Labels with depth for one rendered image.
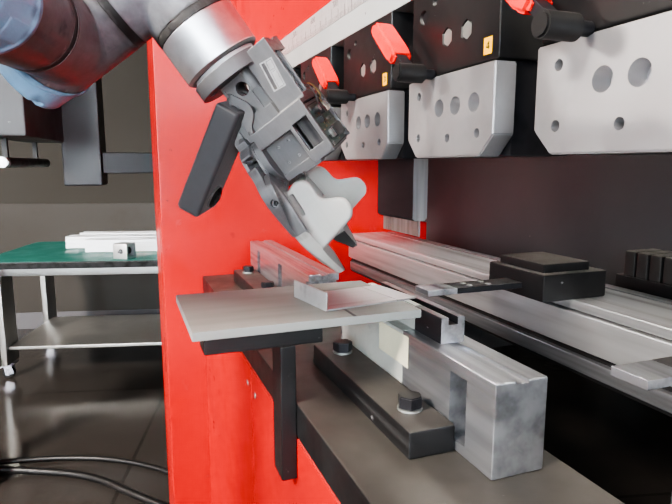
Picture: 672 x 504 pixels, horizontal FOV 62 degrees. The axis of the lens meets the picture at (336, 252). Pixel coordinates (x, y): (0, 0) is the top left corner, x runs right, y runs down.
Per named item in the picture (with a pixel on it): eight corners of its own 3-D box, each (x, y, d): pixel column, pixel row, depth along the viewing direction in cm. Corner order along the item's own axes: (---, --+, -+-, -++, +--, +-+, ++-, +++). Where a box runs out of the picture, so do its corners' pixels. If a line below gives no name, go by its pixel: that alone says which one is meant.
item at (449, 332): (367, 303, 81) (367, 283, 80) (386, 301, 82) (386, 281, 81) (440, 344, 62) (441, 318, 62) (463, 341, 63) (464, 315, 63)
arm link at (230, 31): (148, 55, 48) (190, 50, 56) (181, 100, 49) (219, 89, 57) (208, -2, 45) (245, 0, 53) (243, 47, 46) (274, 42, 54)
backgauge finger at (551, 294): (400, 293, 81) (401, 259, 80) (545, 280, 90) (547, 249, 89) (445, 313, 69) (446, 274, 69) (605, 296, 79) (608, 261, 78)
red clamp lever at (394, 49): (369, 18, 59) (401, 68, 53) (404, 21, 60) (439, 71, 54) (365, 34, 60) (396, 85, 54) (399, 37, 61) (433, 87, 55)
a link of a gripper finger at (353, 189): (391, 224, 57) (335, 157, 53) (345, 252, 59) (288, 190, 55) (391, 209, 59) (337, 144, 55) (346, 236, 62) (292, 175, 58)
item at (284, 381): (204, 479, 71) (198, 313, 67) (313, 458, 76) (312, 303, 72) (209, 496, 67) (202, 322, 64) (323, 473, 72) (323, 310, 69)
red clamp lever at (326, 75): (310, 53, 77) (329, 93, 71) (338, 55, 79) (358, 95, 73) (307, 65, 78) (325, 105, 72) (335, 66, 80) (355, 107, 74)
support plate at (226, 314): (175, 302, 73) (175, 294, 73) (360, 286, 82) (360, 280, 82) (192, 342, 57) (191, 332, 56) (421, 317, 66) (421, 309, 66)
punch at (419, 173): (377, 228, 78) (378, 159, 76) (390, 228, 78) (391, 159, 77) (412, 237, 68) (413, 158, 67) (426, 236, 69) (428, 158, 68)
